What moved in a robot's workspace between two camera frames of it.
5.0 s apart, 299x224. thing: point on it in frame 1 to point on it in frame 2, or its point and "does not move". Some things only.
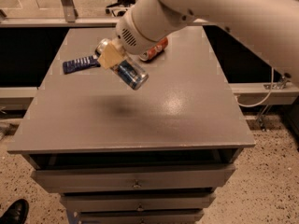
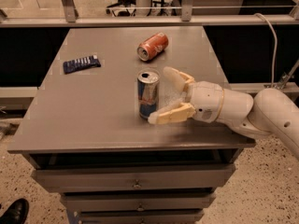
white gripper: x=135 y=42 to x=206 y=101
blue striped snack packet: x=81 y=63 does not move
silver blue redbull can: x=126 y=69 to x=149 y=93
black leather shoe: x=16 y=213 does not move
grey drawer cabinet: x=155 y=155 does not move
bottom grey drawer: x=142 y=217 does not move
